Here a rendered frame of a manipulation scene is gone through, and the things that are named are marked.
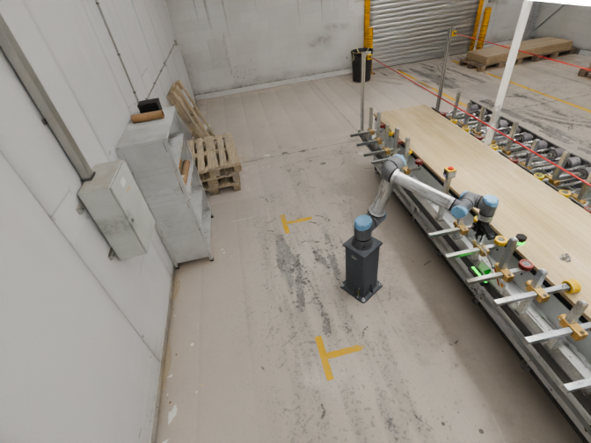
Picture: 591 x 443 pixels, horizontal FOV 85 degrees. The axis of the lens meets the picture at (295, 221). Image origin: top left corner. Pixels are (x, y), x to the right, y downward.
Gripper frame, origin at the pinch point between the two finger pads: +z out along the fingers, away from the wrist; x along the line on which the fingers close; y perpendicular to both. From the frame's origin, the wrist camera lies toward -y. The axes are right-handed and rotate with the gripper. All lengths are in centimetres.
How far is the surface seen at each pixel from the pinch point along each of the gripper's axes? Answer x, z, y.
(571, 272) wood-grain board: -42, 7, -34
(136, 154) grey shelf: 245, -49, 140
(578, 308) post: -6, -13, -68
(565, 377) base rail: -4, 29, -84
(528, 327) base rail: -5, 27, -53
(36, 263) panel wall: 257, -66, -10
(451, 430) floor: 46, 97, -77
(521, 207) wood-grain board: -59, 7, 32
